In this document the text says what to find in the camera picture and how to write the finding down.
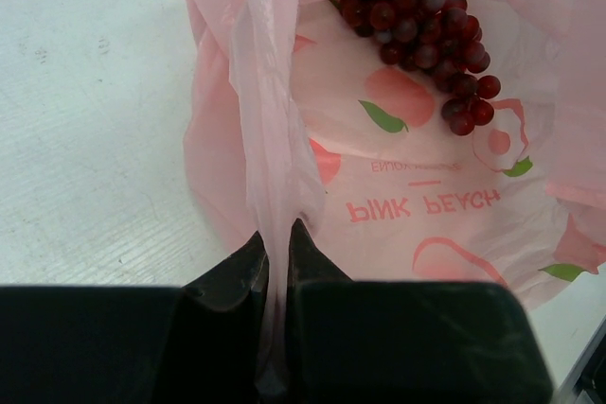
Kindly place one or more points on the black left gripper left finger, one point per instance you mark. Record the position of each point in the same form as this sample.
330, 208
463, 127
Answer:
102, 344

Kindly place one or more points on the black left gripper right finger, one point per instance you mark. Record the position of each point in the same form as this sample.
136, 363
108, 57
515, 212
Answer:
405, 342

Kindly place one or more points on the pink plastic bag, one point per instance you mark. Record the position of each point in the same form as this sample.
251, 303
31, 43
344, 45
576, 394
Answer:
295, 117

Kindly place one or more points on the red fake grape bunch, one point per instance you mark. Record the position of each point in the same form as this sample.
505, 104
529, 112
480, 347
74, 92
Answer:
438, 38

